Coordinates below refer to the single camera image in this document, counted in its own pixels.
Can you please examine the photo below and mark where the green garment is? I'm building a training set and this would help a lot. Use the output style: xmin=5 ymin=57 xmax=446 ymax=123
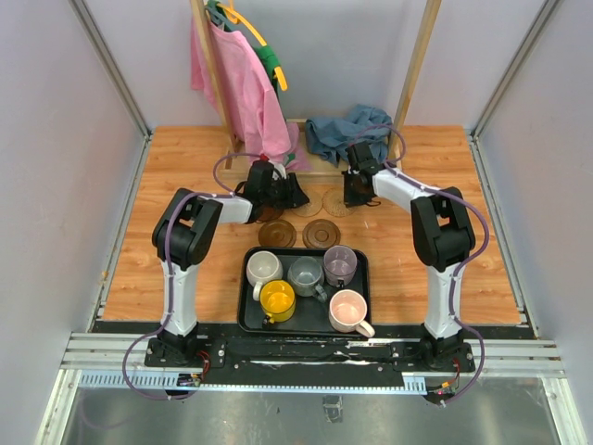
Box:
xmin=206 ymin=1 xmax=298 ymax=162

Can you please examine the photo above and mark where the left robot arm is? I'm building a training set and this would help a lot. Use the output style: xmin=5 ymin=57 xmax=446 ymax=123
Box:
xmin=149 ymin=159 xmax=309 ymax=367

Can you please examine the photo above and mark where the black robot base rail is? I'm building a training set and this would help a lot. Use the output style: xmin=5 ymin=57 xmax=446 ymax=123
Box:
xmin=118 ymin=324 xmax=482 ymax=393

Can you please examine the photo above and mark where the pink shirt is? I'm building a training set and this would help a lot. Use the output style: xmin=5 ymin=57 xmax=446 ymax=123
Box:
xmin=210 ymin=25 xmax=311 ymax=171

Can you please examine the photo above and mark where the blue crumpled cloth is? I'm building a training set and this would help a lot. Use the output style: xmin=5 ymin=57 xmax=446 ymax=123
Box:
xmin=305 ymin=104 xmax=393 ymax=167

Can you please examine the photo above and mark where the purple glass mug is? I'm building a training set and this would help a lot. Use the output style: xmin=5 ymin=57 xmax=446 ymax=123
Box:
xmin=323 ymin=245 xmax=358 ymax=288

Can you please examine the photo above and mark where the yellow clothes hanger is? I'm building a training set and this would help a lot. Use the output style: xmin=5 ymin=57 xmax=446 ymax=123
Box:
xmin=219 ymin=1 xmax=288 ymax=92

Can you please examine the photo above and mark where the woven rattan coaster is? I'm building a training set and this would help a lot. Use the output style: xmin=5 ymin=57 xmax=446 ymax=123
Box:
xmin=322 ymin=187 xmax=356 ymax=218
xmin=291 ymin=189 xmax=322 ymax=218

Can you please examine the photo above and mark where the pink mug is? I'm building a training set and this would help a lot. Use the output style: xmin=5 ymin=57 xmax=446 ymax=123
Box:
xmin=329 ymin=289 xmax=375 ymax=338

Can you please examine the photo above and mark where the grey mug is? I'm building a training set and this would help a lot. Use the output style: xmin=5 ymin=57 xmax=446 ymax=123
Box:
xmin=287 ymin=256 xmax=328 ymax=303

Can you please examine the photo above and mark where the yellow mug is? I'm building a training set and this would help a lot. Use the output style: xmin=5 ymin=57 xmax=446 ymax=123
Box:
xmin=259 ymin=280 xmax=297 ymax=325

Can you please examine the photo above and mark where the white speckled mug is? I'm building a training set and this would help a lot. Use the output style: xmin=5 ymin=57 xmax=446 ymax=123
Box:
xmin=246 ymin=251 xmax=284 ymax=301

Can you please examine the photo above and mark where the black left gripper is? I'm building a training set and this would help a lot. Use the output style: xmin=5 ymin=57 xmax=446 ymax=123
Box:
xmin=262 ymin=173 xmax=310 ymax=210

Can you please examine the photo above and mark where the black plastic tray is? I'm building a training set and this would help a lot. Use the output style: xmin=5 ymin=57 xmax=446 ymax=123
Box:
xmin=237 ymin=247 xmax=359 ymax=337

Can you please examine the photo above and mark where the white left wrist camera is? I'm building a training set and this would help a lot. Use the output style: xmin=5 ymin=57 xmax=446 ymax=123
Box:
xmin=270 ymin=161 xmax=287 ymax=182

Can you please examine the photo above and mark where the wooden clothes rack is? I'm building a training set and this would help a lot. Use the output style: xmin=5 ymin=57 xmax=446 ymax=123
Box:
xmin=190 ymin=1 xmax=441 ymax=183

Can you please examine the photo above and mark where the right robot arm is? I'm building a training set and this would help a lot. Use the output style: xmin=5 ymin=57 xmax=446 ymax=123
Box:
xmin=343 ymin=143 xmax=475 ymax=371

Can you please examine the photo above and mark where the brown wooden coaster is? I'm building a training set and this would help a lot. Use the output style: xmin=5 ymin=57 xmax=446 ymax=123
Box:
xmin=302 ymin=219 xmax=341 ymax=248
xmin=258 ymin=219 xmax=297 ymax=248
xmin=256 ymin=207 xmax=284 ymax=223

